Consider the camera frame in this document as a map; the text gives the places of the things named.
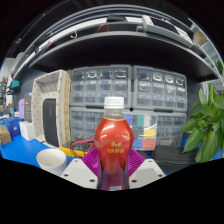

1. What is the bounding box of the yellow multimeter with red leads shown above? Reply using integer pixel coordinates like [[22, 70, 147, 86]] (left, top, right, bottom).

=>
[[60, 138, 97, 158]]

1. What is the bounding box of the grey small-parts drawer cabinet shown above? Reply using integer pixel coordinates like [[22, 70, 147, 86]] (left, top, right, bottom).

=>
[[69, 64, 133, 109], [154, 112, 188, 148], [69, 107, 106, 143], [132, 65, 188, 113]]

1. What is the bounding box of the black zip case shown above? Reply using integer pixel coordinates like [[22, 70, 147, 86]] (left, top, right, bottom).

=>
[[151, 144, 201, 166]]

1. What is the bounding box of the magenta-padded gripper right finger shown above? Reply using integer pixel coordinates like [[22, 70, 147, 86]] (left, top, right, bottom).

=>
[[125, 148, 166, 190]]

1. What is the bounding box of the teal small object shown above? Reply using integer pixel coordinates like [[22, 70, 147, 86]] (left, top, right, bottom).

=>
[[9, 79, 20, 90]]

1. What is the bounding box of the purple plastic bag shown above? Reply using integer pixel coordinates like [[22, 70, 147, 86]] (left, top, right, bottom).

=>
[[17, 98, 26, 120]]

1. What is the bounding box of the red drink bottle white cap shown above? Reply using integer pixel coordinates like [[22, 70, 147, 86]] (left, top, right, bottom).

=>
[[93, 96, 135, 191]]

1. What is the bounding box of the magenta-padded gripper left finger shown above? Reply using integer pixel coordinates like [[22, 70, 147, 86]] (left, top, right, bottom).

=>
[[60, 147, 102, 190]]

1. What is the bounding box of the blue box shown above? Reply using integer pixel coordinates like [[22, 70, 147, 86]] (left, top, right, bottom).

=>
[[6, 116, 22, 138]]

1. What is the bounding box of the cream dotted storage tray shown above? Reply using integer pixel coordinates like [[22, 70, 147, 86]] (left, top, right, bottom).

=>
[[31, 69, 72, 149]]

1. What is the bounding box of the white metal shelf unit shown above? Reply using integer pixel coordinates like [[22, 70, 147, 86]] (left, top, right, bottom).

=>
[[189, 18, 224, 94]]

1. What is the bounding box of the black rectangular speaker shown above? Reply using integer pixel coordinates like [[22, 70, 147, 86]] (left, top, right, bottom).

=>
[[42, 98, 60, 148]]

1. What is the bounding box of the white plastic cup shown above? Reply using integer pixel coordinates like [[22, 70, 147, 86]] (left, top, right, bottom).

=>
[[35, 148, 68, 177]]

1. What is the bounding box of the dark grey upright box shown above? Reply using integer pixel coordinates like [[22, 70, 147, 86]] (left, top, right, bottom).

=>
[[23, 92, 33, 123]]

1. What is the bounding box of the white cardboard box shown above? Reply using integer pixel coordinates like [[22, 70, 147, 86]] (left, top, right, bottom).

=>
[[18, 119, 36, 142]]

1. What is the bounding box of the green potted plant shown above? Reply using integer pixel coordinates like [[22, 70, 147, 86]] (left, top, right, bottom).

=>
[[179, 84, 224, 164]]

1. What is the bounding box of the black overhead shelf unit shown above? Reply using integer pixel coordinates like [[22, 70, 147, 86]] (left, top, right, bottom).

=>
[[11, 4, 221, 84]]

